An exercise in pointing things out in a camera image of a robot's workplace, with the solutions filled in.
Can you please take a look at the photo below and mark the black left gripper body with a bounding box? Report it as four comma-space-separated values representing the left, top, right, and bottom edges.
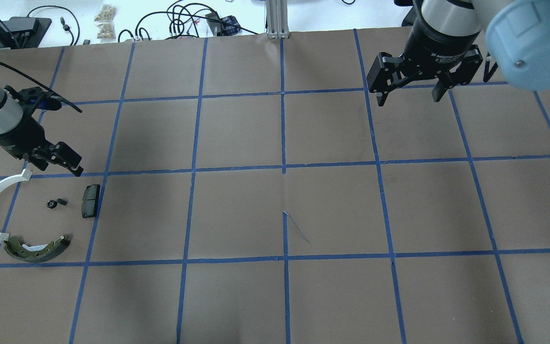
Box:
0, 119, 55, 171

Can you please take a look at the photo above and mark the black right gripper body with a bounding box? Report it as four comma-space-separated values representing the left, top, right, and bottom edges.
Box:
400, 19, 479, 83

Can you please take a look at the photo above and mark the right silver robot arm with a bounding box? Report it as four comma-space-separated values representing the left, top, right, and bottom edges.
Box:
366, 0, 550, 106

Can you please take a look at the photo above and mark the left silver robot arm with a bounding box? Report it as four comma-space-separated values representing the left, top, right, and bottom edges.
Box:
0, 61, 83, 177

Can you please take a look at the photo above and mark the dark grey brake pad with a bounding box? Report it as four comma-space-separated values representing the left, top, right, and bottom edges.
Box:
81, 184, 101, 218

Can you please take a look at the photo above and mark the olive metal brake shoe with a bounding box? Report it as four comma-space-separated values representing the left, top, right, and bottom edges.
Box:
4, 235, 71, 264

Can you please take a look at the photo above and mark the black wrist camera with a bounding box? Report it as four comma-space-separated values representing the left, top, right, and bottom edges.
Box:
4, 86, 63, 116

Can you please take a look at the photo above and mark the aluminium frame post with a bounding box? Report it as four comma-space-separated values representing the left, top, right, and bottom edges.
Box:
264, 0, 290, 39

